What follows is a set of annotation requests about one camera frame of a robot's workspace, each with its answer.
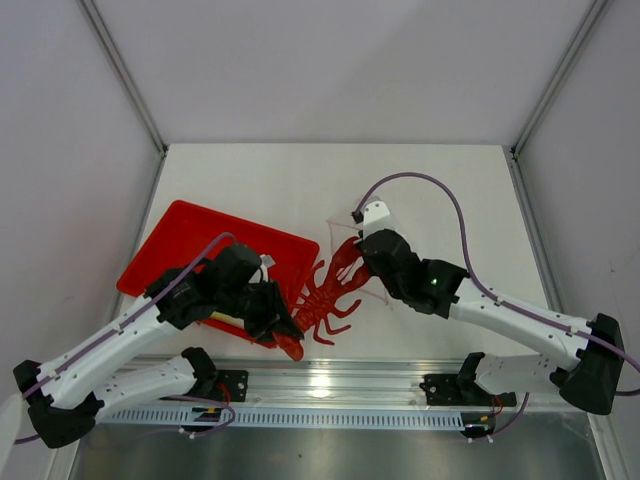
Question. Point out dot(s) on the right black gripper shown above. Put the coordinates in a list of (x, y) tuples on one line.
[(362, 236)]

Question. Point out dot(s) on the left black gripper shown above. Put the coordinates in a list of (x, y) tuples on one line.
[(275, 317)]

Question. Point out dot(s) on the green celery stalk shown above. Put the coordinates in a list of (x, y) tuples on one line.
[(226, 322)]

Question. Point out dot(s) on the red toy lobster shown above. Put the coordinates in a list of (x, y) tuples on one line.
[(313, 304)]

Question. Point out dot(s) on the clear zip top bag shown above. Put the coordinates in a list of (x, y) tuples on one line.
[(341, 227)]

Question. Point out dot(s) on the red plastic tray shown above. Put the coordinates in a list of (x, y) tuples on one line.
[(184, 231)]

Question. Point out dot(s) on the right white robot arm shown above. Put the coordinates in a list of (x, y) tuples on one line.
[(579, 359)]

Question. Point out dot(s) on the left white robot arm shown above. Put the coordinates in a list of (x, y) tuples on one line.
[(175, 301)]

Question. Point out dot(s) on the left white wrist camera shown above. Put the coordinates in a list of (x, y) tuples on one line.
[(267, 262)]

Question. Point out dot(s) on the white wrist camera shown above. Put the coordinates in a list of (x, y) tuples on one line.
[(267, 262), (372, 217)]

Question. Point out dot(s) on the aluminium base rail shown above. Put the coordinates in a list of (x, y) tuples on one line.
[(325, 380)]

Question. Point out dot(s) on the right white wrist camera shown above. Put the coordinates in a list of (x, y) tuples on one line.
[(372, 217)]

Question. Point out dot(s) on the slotted cable duct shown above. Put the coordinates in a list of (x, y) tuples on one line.
[(195, 415)]

